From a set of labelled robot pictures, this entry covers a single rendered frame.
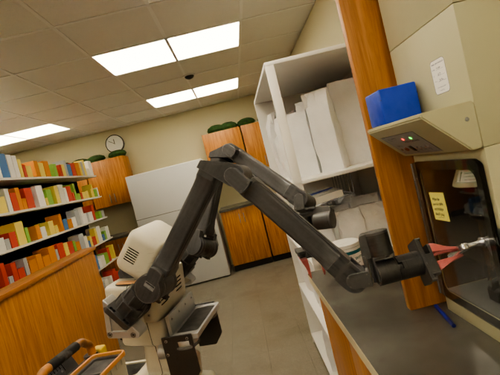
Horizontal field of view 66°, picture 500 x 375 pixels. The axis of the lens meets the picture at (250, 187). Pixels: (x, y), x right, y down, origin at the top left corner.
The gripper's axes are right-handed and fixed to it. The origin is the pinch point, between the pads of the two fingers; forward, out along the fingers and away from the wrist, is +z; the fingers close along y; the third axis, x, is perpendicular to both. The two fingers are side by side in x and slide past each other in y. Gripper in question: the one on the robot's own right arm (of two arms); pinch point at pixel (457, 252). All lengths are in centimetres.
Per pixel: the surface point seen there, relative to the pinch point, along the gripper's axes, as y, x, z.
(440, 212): 11.9, 6.5, 3.7
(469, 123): 20.9, -22.1, 4.3
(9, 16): 194, 46, -150
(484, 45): 33.9, -28.8, 11.0
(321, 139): 89, 88, 0
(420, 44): 46, -19, 6
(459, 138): 18.7, -21.1, 1.5
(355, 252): 20, 63, -9
